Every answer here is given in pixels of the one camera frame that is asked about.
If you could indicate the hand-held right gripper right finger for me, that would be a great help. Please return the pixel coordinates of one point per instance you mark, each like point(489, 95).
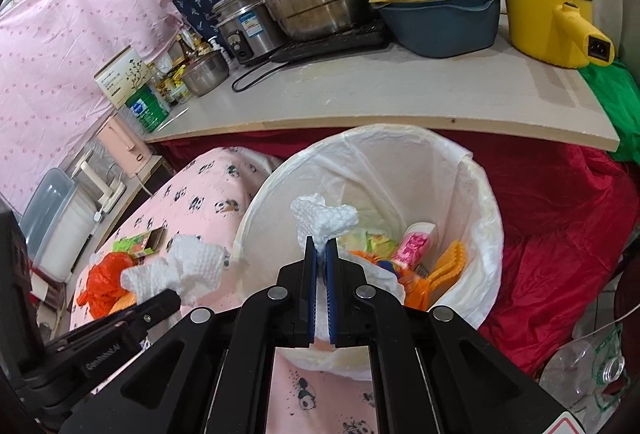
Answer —
point(332, 284)

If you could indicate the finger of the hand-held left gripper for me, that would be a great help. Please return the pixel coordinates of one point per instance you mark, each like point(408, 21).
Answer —
point(155, 306)

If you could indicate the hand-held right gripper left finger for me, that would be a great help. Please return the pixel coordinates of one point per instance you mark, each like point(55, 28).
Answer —
point(310, 284)

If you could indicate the yellow-green plastic bag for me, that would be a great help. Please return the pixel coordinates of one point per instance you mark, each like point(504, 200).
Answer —
point(372, 236)

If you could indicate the pink floral paper cup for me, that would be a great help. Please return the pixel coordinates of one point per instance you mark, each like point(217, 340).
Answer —
point(412, 246)

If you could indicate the bin with white plastic liner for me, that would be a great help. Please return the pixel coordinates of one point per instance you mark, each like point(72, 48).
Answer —
point(470, 234)

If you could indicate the red-orange plastic bag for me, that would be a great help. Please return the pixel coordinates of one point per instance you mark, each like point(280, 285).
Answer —
point(102, 281)

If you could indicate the green and red small box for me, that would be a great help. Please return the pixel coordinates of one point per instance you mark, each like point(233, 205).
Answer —
point(147, 241)

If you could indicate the pink panda print tablecloth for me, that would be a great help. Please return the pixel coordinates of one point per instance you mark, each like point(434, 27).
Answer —
point(200, 194)

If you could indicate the clear lidded storage box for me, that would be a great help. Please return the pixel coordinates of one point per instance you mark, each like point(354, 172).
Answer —
point(57, 224)

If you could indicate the white electric kettle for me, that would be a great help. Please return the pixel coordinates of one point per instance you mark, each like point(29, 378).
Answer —
point(100, 186)

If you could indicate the pink electric kettle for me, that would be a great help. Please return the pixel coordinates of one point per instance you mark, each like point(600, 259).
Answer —
point(122, 147)

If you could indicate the green tin can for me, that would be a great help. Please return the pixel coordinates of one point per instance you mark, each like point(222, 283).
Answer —
point(147, 112)

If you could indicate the dark sauce bottle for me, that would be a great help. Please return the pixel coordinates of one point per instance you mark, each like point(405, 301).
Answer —
point(162, 87)

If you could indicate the yellow label jar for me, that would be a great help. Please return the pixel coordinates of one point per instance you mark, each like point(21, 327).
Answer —
point(180, 87)

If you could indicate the beige tea box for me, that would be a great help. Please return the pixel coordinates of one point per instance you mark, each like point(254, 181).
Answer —
point(120, 77)

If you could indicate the small steel pot with lid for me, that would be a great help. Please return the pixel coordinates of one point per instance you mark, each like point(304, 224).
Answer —
point(206, 74)

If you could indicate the red cloth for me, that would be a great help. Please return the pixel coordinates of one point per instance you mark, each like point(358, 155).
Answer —
point(560, 224)

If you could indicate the black induction cooker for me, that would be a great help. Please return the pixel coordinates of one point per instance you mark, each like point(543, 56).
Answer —
point(340, 44)

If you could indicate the white pump bottle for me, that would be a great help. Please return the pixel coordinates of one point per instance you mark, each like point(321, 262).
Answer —
point(220, 49)

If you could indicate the clear empty plastic bottle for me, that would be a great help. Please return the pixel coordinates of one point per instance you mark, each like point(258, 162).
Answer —
point(580, 364)

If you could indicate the steel rice cooker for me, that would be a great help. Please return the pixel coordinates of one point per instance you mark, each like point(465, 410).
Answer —
point(247, 29)

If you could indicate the pink dotted cloth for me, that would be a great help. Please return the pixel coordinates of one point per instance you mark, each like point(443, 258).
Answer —
point(60, 39)

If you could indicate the stack of blue yellow basins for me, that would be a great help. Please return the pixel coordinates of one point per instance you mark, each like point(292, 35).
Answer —
point(440, 19)

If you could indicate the yellow electric pot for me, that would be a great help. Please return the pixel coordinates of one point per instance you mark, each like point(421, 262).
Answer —
point(535, 24)

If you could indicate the green cloth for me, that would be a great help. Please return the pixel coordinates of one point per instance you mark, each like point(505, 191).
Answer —
point(615, 104)

